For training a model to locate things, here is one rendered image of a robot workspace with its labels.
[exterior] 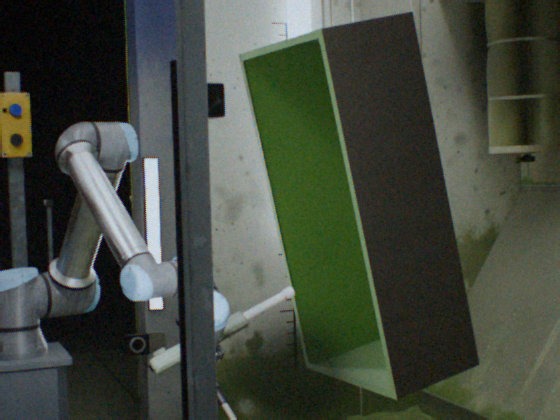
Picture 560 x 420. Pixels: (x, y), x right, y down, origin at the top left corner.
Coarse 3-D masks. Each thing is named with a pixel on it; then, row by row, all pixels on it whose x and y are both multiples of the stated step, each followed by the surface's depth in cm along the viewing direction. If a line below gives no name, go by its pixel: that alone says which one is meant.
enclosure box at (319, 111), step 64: (256, 64) 327; (320, 64) 339; (384, 64) 281; (256, 128) 326; (320, 128) 340; (384, 128) 282; (320, 192) 341; (384, 192) 283; (320, 256) 342; (384, 256) 283; (448, 256) 295; (320, 320) 342; (384, 320) 284; (448, 320) 296; (384, 384) 303
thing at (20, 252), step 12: (12, 72) 365; (12, 84) 365; (12, 168) 366; (12, 180) 367; (24, 180) 369; (12, 192) 367; (24, 192) 369; (12, 204) 367; (24, 204) 369; (12, 216) 367; (24, 216) 369; (12, 228) 367; (24, 228) 369; (12, 240) 368; (24, 240) 369; (12, 252) 369; (24, 252) 370; (12, 264) 371; (24, 264) 370
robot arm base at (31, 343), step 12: (0, 336) 280; (12, 336) 279; (24, 336) 281; (36, 336) 284; (0, 348) 280; (12, 348) 278; (24, 348) 279; (36, 348) 283; (0, 360) 278; (12, 360) 278
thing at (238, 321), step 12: (288, 288) 268; (276, 300) 266; (240, 312) 260; (252, 312) 262; (228, 324) 258; (240, 324) 259; (228, 336) 259; (156, 360) 248; (168, 360) 249; (156, 372) 247
